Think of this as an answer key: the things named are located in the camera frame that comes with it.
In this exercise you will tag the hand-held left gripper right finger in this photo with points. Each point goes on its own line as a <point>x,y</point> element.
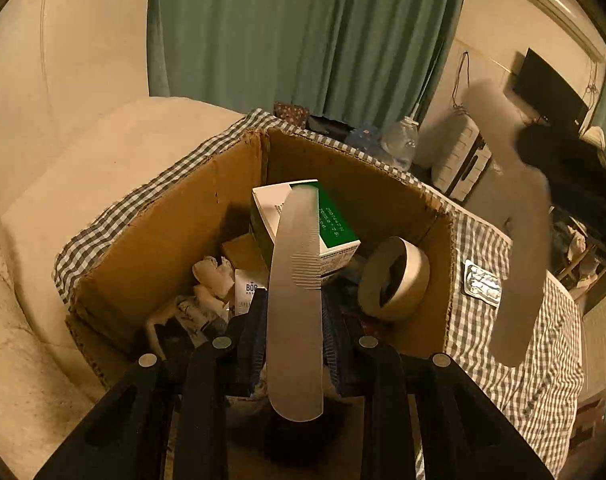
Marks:
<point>333,340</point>

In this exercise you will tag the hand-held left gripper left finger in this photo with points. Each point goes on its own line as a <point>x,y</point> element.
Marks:
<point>255,332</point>

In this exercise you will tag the grey plastic comb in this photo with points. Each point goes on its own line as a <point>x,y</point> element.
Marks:
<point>295,310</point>

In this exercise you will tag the grey strip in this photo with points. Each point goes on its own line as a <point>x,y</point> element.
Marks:
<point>523,240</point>

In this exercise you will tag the white and green box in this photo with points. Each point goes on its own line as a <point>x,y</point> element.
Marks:
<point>333,230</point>

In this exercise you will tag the large cardboard box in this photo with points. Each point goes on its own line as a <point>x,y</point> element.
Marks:
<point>148,250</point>

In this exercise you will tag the small white printed box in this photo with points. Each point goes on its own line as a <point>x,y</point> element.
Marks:
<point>245,295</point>

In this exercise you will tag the crumpled white tissue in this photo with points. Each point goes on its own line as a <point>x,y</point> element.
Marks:
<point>213,280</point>

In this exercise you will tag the small brown box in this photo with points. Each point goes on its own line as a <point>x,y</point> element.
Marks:
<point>243,255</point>

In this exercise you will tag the beige tape roll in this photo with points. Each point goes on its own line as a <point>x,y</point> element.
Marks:
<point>398,280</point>

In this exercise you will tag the black monitor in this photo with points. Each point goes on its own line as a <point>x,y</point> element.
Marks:
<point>548,90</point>

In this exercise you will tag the white heater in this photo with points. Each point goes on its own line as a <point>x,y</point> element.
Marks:
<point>458,150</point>

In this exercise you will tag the silver pill blister pack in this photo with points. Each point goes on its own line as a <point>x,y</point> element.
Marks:
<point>480,282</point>

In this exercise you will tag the white ribbed radiator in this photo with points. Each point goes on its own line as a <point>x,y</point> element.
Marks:
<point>603,340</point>

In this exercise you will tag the clear plastic bottle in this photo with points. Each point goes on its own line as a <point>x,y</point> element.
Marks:
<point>400,142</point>

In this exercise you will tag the checked blanket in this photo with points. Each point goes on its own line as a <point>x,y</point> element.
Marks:
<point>528,385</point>

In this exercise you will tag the crumpled blue plastic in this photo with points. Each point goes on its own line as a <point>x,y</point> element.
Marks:
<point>363,137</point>

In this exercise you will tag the flat black object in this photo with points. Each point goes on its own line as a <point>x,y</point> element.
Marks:
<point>328,127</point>

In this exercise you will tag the patterned dark cloth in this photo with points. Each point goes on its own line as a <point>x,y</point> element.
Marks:
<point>290,112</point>

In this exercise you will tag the cream sofa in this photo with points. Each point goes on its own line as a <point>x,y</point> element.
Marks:
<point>58,185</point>

